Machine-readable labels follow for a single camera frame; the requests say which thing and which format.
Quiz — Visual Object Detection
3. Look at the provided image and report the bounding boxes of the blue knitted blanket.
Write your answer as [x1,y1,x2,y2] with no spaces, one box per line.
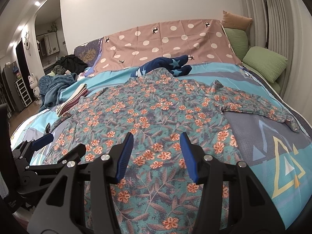
[39,73,77,112]

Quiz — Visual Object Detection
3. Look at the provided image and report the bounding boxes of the white cat figurine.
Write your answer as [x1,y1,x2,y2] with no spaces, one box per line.
[28,74,41,102]

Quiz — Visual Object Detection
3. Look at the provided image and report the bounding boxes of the green pillow lower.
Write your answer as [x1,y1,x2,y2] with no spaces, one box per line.
[242,47,288,83]

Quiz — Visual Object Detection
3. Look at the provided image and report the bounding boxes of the folded white maroon clothes stack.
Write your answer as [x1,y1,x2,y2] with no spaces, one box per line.
[56,83,88,117]

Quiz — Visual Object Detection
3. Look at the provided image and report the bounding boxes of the purple gold patterned cushion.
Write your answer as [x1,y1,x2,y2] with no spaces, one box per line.
[74,37,103,67]

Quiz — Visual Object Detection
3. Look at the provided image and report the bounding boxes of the teal floral garment orange flowers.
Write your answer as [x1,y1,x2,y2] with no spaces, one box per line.
[44,68,300,233]

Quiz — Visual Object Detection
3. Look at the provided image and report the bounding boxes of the navy star plush toy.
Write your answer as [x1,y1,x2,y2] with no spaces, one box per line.
[131,55,192,78]

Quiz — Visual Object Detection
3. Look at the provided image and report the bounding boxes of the pink polka dot sheet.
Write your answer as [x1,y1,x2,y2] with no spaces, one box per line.
[91,19,241,76]

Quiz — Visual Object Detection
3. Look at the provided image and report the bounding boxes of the green pillow upper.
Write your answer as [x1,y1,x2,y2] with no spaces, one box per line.
[224,28,249,61]

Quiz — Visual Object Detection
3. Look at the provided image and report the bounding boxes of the grey window curtain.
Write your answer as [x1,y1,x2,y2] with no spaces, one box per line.
[241,0,311,122]

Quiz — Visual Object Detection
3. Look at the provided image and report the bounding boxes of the green pillow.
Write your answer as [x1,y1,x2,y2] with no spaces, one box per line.
[242,47,288,83]
[224,28,249,61]

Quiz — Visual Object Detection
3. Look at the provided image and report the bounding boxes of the black clothes pile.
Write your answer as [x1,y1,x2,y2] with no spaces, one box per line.
[52,54,88,74]

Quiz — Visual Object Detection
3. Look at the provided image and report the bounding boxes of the tan pillow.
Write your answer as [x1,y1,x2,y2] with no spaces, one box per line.
[222,11,253,31]

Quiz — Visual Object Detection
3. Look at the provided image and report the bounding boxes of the white small shelf rack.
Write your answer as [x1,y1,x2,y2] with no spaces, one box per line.
[15,78,32,107]

